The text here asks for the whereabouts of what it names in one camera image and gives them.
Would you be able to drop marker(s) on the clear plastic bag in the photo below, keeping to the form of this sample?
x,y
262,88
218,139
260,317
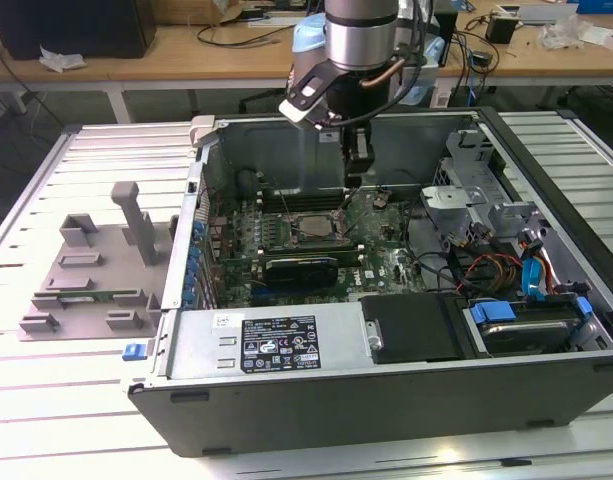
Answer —
x,y
561,32

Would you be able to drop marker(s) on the black plastic shroud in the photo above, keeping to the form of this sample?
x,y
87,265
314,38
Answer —
x,y
416,325

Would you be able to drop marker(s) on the blue slot retainer clip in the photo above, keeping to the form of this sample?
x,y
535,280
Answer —
x,y
194,258
192,276
189,295
199,231

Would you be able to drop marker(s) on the white flat box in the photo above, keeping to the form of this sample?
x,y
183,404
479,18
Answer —
x,y
606,37

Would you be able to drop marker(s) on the black RAM slot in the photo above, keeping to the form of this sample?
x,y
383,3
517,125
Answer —
x,y
316,201
346,254
311,246
316,207
316,191
316,196

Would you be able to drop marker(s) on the round coin battery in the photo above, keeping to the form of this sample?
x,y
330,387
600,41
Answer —
x,y
380,201

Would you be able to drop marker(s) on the green motherboard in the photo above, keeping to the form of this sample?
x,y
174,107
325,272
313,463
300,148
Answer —
x,y
376,235

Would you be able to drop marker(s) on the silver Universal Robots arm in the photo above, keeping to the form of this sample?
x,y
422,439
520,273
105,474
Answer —
x,y
361,35

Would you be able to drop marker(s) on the blue case latch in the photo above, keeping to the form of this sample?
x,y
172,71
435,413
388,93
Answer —
x,y
133,351

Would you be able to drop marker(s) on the silver metal drive cage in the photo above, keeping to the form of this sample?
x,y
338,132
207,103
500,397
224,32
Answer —
x,y
453,197

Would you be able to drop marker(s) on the white socket box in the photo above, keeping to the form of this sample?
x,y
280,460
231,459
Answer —
x,y
440,97

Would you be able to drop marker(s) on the hard disk in blue carrier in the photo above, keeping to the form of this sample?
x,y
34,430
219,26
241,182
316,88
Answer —
x,y
526,335

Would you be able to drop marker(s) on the black power adapter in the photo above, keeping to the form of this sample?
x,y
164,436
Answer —
x,y
501,29

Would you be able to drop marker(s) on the wooden desk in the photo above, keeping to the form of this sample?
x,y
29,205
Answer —
x,y
526,62

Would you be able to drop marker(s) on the silver power supply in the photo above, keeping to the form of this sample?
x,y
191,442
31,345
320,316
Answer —
x,y
196,345

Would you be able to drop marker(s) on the black graphics card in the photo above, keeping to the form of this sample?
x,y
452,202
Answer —
x,y
301,274

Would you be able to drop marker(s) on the CPU socket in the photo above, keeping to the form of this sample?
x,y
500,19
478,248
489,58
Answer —
x,y
306,241

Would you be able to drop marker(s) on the large black computer tower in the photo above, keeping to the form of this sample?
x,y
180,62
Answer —
x,y
86,25

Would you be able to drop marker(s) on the grey parts rack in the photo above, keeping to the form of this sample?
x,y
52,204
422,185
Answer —
x,y
101,272

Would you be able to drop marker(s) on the small black device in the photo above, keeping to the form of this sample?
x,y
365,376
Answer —
x,y
481,59

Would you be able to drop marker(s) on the crumpled white paper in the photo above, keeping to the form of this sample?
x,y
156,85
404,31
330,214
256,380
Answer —
x,y
61,60

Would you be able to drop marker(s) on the grey plastic case hinge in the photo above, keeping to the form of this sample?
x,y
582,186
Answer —
x,y
203,127

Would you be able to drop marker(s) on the open black PC case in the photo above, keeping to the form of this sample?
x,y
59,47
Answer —
x,y
336,415

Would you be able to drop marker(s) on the blue box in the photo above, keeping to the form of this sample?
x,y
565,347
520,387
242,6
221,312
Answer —
x,y
601,6

